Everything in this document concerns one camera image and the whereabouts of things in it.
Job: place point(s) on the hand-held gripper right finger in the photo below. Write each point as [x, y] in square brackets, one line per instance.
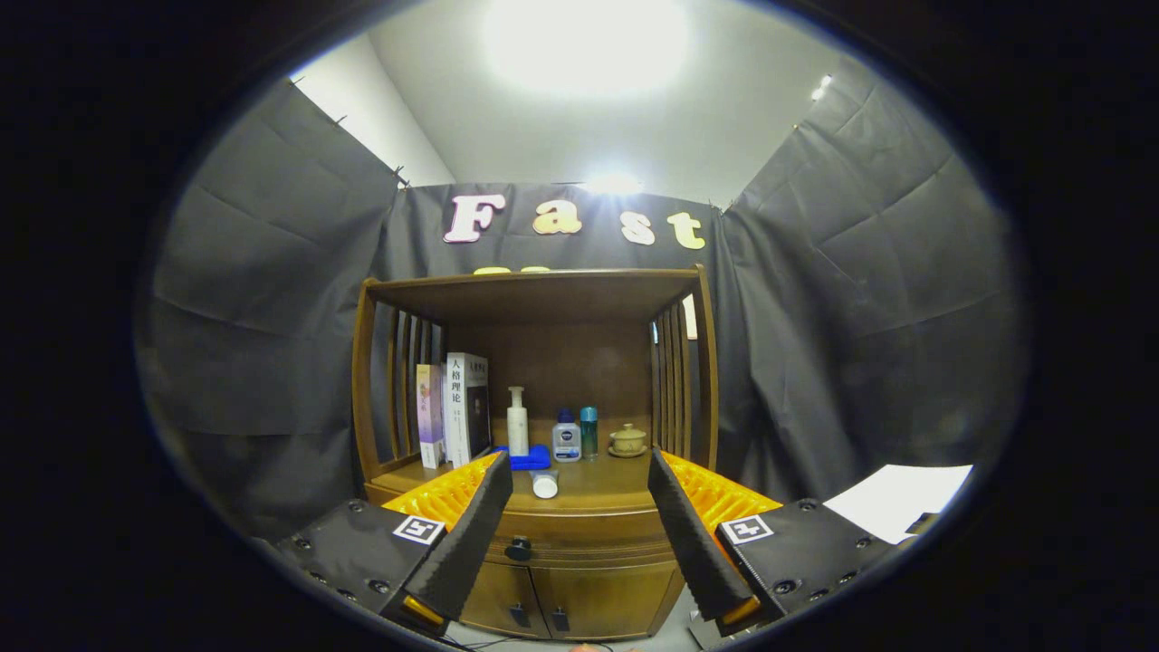
[693, 539]

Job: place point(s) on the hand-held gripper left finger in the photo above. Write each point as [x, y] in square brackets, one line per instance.
[471, 534]

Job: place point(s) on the white cosmetic tube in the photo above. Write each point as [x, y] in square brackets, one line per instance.
[544, 486]

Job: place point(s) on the brown wooden drawer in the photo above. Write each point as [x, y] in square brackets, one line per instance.
[598, 534]

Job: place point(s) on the wooden cabinet door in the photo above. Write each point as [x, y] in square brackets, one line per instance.
[607, 598]
[498, 598]

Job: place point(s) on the wooden countertop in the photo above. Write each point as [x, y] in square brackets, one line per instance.
[598, 484]

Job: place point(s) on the brown wooden cabinet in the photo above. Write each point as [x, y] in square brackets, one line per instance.
[534, 290]

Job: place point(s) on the blue folded cloth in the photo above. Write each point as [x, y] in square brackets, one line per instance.
[534, 460]

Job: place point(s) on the white pump bottle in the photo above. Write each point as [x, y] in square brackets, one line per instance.
[517, 430]

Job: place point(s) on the beige lidded teacup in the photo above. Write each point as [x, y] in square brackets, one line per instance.
[627, 442]

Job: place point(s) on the thick white book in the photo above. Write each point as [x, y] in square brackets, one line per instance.
[455, 407]

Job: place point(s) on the purple book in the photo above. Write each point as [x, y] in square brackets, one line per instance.
[429, 412]

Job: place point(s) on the white bottle with blue cap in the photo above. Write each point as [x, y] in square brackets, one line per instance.
[567, 444]

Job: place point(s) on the slim teal bottle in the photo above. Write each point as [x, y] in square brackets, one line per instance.
[589, 435]

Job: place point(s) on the white flat surface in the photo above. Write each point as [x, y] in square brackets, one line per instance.
[896, 503]

